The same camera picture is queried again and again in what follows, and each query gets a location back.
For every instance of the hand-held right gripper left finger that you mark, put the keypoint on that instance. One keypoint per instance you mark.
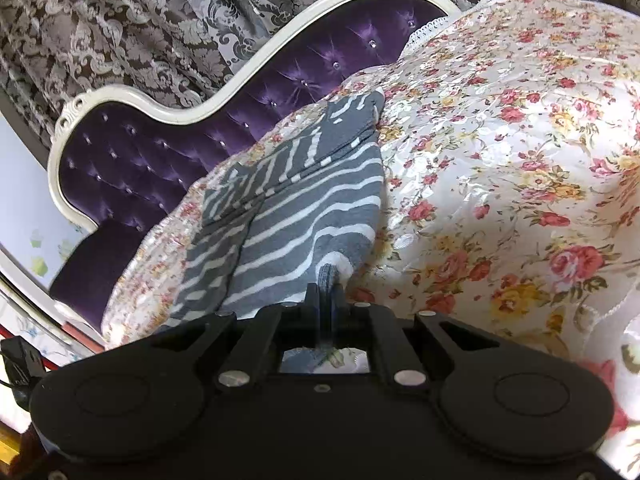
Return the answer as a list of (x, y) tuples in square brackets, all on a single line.
[(312, 310)]

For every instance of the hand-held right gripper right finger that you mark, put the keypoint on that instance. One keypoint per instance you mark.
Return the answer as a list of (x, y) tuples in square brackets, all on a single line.
[(338, 310)]

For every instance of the grey white striped sweater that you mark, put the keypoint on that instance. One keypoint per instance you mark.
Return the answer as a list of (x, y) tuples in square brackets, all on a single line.
[(295, 215)]

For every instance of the floral blanket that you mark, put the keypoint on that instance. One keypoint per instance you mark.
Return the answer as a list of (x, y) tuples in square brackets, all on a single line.
[(500, 160)]

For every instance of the purple tufted sofa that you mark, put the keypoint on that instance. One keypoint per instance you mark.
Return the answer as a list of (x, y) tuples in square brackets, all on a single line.
[(150, 160)]

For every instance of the brown damask curtain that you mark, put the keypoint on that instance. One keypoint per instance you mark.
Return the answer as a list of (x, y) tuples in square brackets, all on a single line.
[(100, 35)]

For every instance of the cupcake wall stickers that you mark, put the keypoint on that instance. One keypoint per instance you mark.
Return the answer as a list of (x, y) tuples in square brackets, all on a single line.
[(47, 255)]

